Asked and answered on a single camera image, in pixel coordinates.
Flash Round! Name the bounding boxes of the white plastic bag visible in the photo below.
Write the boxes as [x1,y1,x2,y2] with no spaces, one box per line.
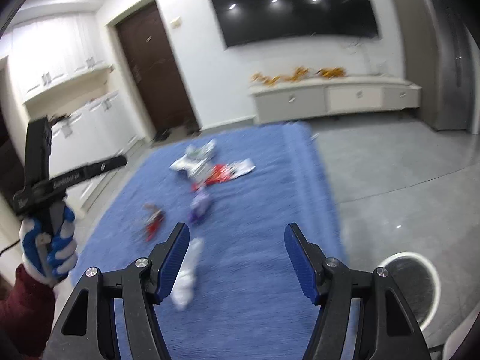
[171,237,204,311]

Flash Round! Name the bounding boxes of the dark red snack wrapper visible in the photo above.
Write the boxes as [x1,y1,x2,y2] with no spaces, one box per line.
[144,203,165,242]

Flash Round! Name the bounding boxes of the purple snack wrapper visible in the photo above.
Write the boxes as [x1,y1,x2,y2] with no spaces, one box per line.
[189,189,212,223]

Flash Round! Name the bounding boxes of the silver white foil wrapper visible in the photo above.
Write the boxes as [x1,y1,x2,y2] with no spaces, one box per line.
[169,139,256,181]

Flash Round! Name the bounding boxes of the red snack bag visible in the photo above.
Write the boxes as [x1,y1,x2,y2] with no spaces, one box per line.
[192,164,233,191]

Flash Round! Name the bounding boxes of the dark red sleeve forearm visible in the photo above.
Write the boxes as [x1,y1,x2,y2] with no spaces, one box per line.
[1,264,55,359]

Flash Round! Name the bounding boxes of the white round trash bin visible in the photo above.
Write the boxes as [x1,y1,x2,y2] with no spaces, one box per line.
[378,251,442,332]

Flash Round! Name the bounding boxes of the blue white gloved left hand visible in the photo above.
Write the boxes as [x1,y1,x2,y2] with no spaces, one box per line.
[19,202,77,288]

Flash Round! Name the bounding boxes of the dark shoes by door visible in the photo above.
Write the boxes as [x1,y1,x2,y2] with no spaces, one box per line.
[154,122,200,141]

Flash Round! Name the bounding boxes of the white shoe cabinet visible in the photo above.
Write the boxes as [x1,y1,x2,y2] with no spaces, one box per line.
[0,10,147,211]

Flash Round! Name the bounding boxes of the dark brown entrance door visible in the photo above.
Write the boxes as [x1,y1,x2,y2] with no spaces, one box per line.
[115,2,199,140]

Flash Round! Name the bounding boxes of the blue fluffy rug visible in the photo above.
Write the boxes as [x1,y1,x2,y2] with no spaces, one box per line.
[71,123,345,359]

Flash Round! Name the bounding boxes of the white grey tv cabinet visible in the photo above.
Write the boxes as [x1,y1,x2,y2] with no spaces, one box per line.
[250,76,422,124]

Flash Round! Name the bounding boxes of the golden tiger figurine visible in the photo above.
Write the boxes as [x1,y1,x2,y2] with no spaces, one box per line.
[316,67,347,79]

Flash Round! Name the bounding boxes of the golden dragon figurine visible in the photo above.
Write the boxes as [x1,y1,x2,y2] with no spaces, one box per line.
[251,67,310,86]

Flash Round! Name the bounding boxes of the grey double-door refrigerator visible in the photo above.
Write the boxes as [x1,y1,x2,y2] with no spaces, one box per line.
[393,0,474,131]

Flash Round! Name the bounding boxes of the beige wall switch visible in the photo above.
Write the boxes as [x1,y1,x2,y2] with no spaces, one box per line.
[171,17,182,29]

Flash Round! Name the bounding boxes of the wall-mounted black television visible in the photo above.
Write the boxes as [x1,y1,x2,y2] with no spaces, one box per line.
[211,0,379,47]

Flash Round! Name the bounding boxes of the tv power cables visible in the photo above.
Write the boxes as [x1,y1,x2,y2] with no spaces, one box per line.
[341,39,387,74]

